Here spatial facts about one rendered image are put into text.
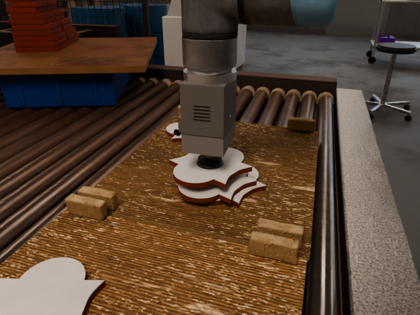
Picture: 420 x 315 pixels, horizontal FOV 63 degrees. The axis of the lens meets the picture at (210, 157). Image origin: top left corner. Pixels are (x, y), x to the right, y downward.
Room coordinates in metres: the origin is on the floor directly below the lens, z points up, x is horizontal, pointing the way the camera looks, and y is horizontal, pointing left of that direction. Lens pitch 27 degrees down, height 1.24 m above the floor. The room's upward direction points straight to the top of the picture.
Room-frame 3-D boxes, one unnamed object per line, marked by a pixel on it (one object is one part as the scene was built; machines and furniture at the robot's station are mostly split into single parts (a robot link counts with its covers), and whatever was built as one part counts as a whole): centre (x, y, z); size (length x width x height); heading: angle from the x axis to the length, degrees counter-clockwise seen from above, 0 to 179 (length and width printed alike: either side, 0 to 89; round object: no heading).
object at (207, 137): (0.49, 0.01, 1.07); 0.10 x 0.09 x 0.16; 74
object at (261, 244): (0.32, -0.08, 0.95); 0.06 x 0.02 x 0.03; 72
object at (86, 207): (0.40, 0.18, 0.95); 0.06 x 0.02 x 0.03; 72
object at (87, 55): (1.13, 0.44, 1.03); 0.50 x 0.50 x 0.02; 4
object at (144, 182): (0.57, -0.02, 0.93); 0.41 x 0.35 x 0.02; 163
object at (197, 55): (0.49, 0.00, 1.15); 0.08 x 0.08 x 0.05
